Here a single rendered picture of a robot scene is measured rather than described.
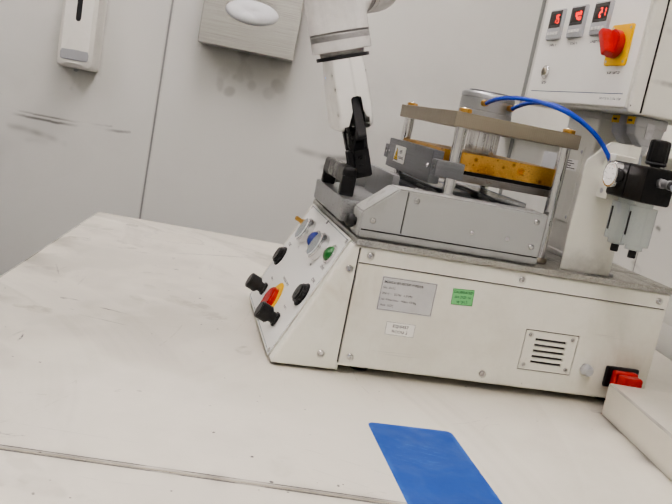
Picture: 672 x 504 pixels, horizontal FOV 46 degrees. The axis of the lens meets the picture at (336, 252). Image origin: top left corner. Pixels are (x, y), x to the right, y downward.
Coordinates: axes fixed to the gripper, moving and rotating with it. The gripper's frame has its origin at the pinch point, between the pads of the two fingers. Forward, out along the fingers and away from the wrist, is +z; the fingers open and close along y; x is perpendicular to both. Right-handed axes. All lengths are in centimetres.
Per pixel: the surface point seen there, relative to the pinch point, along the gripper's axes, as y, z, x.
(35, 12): -164, -43, -64
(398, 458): 40.8, 24.8, -8.5
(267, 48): -143, -21, 5
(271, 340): 12.4, 19.5, -17.7
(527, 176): 10.2, 4.6, 21.2
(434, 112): 4.3, -5.7, 10.9
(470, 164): 10.2, 1.5, 13.2
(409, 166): 2.0, 1.5, 6.9
